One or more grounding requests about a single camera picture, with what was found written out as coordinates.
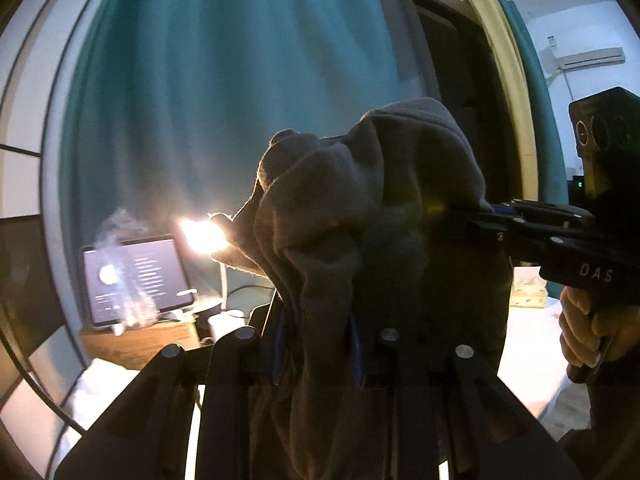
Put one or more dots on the white desk lamp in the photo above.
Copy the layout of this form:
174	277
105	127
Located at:
200	235

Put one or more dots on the person's right hand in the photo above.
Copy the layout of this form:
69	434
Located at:
575	330

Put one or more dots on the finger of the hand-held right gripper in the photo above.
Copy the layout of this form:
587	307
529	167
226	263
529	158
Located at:
500	230
545	211

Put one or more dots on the white air conditioner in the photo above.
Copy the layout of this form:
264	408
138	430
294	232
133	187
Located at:
590	56

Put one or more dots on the dark glass door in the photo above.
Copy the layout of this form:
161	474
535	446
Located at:
450	60

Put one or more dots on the black electronic device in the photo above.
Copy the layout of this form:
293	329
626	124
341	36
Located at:
576	195

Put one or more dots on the narrow teal curtain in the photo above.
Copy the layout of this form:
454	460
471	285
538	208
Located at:
542	135

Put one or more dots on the yellow curtain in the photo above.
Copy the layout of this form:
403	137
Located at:
505	60

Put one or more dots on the brown t-shirt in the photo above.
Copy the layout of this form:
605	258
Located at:
325	210

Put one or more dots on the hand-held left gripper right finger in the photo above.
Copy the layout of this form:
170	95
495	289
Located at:
357	360

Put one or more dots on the cardboard box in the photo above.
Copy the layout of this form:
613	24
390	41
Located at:
140	342

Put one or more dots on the wide teal curtain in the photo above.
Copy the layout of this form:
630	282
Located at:
225	85

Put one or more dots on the clear plastic bag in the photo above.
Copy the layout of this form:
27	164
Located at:
125	305

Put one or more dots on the person's right forearm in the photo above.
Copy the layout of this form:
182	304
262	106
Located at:
615	400

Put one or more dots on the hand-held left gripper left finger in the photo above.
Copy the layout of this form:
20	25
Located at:
276	360

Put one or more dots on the tissue box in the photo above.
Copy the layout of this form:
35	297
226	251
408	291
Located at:
530	292

